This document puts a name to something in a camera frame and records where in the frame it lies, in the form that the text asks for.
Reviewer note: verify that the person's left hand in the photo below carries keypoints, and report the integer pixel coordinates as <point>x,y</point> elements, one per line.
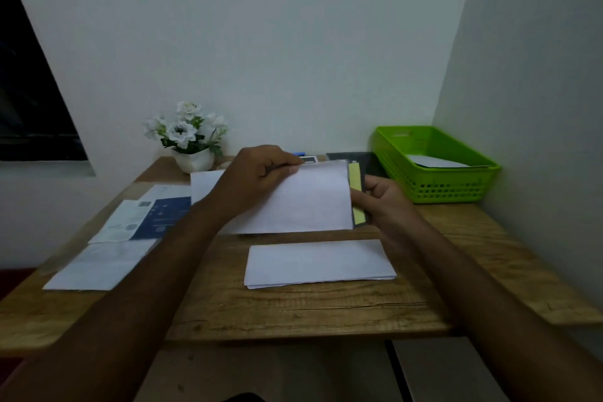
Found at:
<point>245,180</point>

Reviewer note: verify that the person's right hand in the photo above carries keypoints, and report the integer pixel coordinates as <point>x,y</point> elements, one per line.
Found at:
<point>388,208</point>

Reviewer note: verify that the green plastic basket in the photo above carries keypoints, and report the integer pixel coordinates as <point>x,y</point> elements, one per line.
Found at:
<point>438,189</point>

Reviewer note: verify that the white envelope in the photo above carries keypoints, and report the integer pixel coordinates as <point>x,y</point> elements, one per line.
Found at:
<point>433,161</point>
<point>306,204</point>

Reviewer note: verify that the stack of printed documents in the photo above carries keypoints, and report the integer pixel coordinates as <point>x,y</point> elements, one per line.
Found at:
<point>308,159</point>

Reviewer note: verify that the white printed document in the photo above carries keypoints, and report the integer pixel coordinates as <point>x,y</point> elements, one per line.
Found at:
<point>320,262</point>

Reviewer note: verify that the pile of white envelopes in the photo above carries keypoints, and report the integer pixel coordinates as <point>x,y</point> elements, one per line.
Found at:
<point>94,270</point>

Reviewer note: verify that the person's right forearm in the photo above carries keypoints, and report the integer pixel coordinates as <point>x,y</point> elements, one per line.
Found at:
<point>494,321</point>

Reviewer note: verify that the person's left forearm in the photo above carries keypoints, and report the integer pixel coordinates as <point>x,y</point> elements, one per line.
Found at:
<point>118,312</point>

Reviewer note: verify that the person's left leg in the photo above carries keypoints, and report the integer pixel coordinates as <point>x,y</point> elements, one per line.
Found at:
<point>245,398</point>

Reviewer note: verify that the white potted artificial flowers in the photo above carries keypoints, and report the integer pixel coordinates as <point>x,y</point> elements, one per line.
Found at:
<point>193,162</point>

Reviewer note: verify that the black notebook with red label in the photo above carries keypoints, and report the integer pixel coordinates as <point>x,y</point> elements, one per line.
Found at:
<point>344,156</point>

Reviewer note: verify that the plain white paper sheet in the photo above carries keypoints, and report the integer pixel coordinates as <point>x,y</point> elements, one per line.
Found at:
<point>165,192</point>

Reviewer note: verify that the blue and white leaflet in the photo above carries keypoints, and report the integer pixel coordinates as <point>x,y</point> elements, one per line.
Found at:
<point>160,218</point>

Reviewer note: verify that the clear plastic sheet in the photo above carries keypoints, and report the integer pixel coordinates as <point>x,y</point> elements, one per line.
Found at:
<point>113,208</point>

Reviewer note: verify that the black table leg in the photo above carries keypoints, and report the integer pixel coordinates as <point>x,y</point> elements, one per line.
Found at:
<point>398,368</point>

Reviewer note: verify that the dark window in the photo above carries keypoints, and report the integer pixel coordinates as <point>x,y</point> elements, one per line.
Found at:
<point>28,86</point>

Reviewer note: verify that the dark red carpet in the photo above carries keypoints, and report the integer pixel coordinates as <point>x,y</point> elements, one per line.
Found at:
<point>14,281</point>

